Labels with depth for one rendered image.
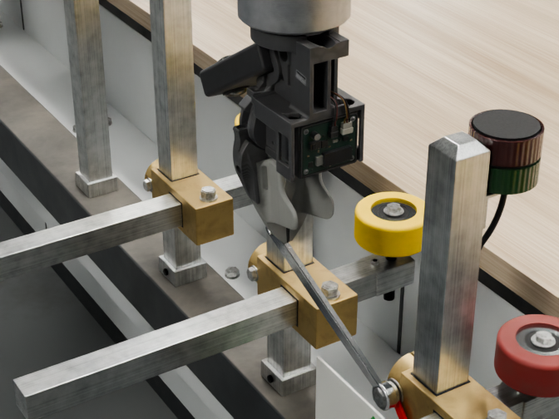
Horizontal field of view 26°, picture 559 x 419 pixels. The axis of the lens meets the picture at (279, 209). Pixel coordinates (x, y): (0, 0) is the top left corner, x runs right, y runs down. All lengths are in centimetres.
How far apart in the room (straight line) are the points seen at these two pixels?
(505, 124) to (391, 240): 28
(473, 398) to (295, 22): 36
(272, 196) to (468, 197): 17
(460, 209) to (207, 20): 85
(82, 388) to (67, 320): 155
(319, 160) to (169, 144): 46
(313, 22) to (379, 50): 72
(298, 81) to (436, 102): 57
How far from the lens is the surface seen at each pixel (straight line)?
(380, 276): 126
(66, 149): 184
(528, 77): 159
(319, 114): 95
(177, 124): 140
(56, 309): 272
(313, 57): 93
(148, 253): 157
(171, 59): 137
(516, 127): 98
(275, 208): 103
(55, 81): 227
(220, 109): 177
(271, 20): 93
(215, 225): 140
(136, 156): 198
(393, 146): 139
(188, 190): 141
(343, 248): 157
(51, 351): 260
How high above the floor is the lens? 154
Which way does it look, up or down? 30 degrees down
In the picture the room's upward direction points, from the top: straight up
